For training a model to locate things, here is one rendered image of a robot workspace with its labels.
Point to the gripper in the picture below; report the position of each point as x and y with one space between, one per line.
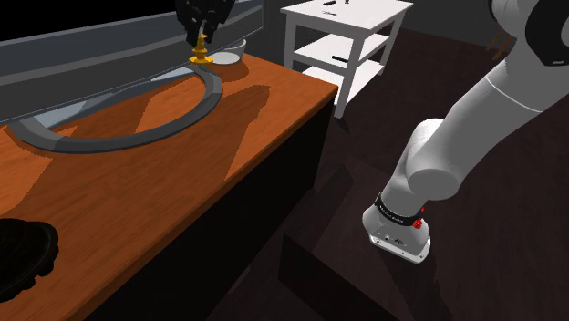
204 13

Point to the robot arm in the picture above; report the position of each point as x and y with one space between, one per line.
489 111

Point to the yellow turned figure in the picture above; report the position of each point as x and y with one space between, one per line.
201 57

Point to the white bowl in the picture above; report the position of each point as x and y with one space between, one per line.
227 57

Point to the grey monitor with curved stand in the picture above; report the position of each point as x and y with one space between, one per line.
89 66

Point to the white shelf table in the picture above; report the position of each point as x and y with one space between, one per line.
351 20

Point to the wooden desk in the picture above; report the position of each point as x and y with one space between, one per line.
155 186

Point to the black round object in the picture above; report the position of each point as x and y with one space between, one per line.
24 258

